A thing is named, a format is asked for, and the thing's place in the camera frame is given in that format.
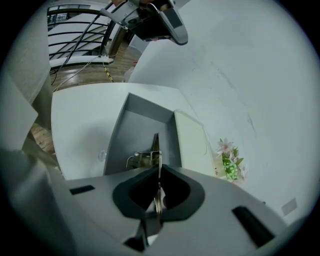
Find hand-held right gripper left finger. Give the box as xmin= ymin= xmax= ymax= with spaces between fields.
xmin=66 ymin=166 xmax=160 ymax=256

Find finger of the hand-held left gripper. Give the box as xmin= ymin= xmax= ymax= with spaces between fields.
xmin=149 ymin=0 xmax=189 ymax=46
xmin=99 ymin=0 xmax=174 ymax=43

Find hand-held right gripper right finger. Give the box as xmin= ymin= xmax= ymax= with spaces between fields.
xmin=147 ymin=164 xmax=289 ymax=256

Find grey rectangular container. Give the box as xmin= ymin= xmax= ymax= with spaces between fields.
xmin=103 ymin=91 xmax=183 ymax=176

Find translucent plastic bottle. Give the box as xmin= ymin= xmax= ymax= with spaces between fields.
xmin=123 ymin=65 xmax=137 ymax=83

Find white power strip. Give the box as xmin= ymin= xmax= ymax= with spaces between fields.
xmin=98 ymin=54 xmax=115 ymax=64

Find pink artificial flower bouquet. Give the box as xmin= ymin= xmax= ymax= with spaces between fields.
xmin=214 ymin=137 xmax=250 ymax=185

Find black metal railing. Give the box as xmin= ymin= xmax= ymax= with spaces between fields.
xmin=46 ymin=3 xmax=118 ymax=70

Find grey square patch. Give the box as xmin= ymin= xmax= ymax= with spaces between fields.
xmin=280 ymin=197 xmax=299 ymax=216

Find brown wooden post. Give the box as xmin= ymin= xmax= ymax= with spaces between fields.
xmin=109 ymin=26 xmax=129 ymax=60

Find yellow black striped strap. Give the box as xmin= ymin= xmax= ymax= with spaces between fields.
xmin=102 ymin=62 xmax=115 ymax=83

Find black cable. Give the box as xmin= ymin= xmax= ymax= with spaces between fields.
xmin=49 ymin=9 xmax=104 ymax=76

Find white cable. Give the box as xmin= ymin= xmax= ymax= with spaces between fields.
xmin=51 ymin=55 xmax=101 ymax=93

